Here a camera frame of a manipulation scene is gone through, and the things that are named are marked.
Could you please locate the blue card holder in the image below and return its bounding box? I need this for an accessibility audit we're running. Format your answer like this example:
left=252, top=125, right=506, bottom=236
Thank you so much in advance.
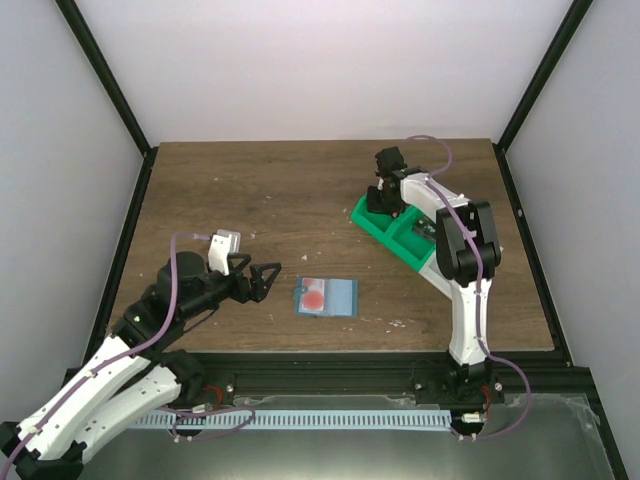
left=293, top=277, right=359, bottom=318

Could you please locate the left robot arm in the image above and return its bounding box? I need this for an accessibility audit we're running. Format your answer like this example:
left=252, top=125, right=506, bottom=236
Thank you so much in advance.
left=1, top=251, right=281, bottom=479

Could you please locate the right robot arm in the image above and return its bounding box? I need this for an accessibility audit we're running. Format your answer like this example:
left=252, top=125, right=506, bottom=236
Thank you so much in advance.
left=366, top=146, right=501, bottom=399

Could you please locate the black card in bin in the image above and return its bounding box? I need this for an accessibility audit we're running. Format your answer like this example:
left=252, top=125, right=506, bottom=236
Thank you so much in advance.
left=412, top=219, right=436, bottom=238

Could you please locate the green bin far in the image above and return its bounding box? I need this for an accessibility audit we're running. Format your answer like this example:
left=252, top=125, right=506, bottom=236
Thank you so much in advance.
left=350, top=195, right=402, bottom=246

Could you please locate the green bin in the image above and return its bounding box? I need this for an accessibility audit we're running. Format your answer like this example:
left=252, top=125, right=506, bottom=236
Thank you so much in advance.
left=350, top=195, right=402, bottom=246
left=385, top=206, right=436, bottom=272

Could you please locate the green bin middle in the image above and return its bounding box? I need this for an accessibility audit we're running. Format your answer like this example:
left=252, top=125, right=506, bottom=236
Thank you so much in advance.
left=385, top=206, right=436, bottom=272

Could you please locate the white bin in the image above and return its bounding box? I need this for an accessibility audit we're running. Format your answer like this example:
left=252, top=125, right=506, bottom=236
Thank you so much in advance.
left=419, top=254, right=451, bottom=299

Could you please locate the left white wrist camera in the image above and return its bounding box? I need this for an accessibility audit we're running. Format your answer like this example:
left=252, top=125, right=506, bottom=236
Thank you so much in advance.
left=207, top=229, right=241, bottom=276

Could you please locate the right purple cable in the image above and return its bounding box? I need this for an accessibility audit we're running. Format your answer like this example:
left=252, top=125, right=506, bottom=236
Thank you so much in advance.
left=407, top=134, right=532, bottom=441

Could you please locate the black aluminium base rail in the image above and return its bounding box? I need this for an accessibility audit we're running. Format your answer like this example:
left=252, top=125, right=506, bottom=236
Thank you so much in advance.
left=190, top=351, right=595, bottom=403

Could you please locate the white slotted cable duct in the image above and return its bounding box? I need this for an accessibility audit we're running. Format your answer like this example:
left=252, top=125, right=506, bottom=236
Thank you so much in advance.
left=133, top=410, right=452, bottom=432

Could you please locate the black frame post right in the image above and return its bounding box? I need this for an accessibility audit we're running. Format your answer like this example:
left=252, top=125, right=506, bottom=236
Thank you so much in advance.
left=497, top=0, right=594, bottom=151

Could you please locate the black frame post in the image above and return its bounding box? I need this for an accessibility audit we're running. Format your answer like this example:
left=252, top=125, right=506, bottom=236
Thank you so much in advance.
left=53, top=0, right=154, bottom=156
left=497, top=0, right=594, bottom=151

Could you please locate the metal base plate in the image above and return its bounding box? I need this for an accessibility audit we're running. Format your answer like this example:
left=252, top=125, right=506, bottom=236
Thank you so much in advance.
left=80, top=394, right=626, bottom=479

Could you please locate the black frame post left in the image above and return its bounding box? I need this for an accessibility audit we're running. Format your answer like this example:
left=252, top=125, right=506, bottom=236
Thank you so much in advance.
left=53, top=0, right=154, bottom=156

